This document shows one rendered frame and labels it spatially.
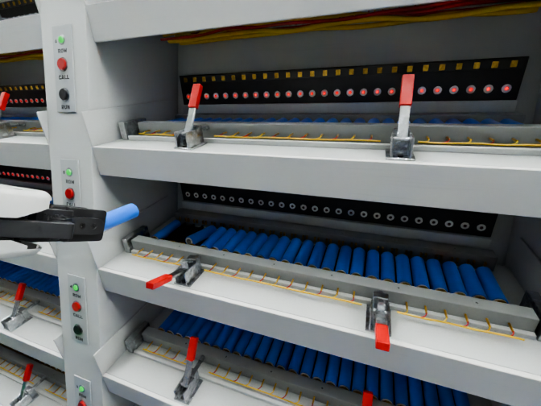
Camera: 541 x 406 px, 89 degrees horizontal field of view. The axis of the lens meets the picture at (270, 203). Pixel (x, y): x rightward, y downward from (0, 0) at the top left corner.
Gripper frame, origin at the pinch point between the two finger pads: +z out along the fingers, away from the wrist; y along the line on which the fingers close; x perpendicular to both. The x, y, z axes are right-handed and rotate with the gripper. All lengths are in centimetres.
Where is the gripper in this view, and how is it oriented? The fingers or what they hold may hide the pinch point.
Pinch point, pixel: (75, 223)
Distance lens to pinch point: 33.8
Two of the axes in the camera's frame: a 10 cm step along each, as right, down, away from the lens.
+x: -1.4, 9.9, -0.6
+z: 3.1, 1.1, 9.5
